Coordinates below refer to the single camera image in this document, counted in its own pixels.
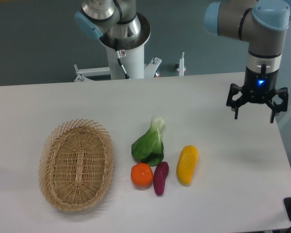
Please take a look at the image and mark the yellow mango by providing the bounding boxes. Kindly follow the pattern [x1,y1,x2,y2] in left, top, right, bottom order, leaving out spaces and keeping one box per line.
[176,145,199,186]

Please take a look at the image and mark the green bok choy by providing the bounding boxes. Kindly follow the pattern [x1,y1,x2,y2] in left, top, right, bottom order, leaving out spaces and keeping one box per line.
[131,116,165,166]

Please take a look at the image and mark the woven wicker basket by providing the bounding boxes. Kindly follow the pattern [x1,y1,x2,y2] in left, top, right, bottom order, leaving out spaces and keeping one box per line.
[39,119,114,211]

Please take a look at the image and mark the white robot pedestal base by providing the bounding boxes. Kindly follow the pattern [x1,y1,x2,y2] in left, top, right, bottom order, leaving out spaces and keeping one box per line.
[73,13,187,83]

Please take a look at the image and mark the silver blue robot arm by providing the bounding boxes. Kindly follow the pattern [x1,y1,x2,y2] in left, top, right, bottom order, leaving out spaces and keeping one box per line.
[74,0,290,119]

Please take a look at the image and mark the purple sweet potato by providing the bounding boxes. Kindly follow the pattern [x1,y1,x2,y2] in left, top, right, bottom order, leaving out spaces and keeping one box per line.
[153,162,169,196]

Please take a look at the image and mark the orange fruit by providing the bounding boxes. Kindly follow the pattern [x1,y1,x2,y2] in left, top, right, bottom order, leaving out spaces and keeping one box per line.
[130,163,154,186]

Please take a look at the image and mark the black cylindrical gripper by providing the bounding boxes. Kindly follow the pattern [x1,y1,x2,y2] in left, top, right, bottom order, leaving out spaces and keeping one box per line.
[226,65,289,123]

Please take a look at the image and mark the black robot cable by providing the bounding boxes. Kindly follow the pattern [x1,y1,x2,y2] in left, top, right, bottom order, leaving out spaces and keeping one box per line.
[113,38,131,80]

